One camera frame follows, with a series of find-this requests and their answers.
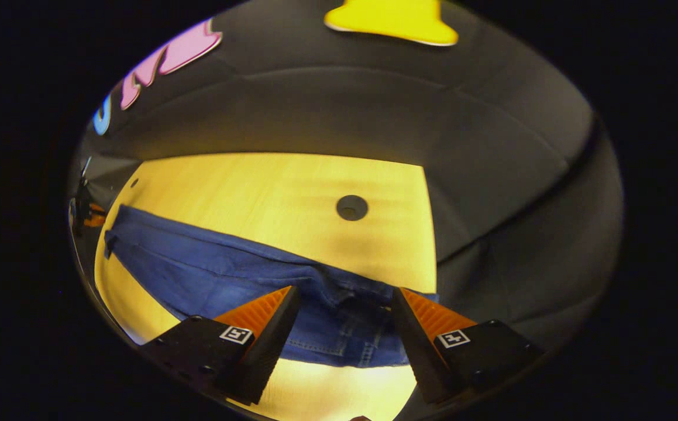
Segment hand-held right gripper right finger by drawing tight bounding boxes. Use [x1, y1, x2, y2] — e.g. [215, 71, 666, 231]
[390, 287, 545, 405]

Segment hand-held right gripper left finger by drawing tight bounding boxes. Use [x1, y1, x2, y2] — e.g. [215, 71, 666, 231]
[139, 285, 302, 406]

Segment blue jeans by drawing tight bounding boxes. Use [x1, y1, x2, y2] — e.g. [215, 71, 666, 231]
[104, 203, 439, 369]

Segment black backdrop cloth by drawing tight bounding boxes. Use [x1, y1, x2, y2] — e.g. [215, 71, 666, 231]
[70, 0, 625, 351]

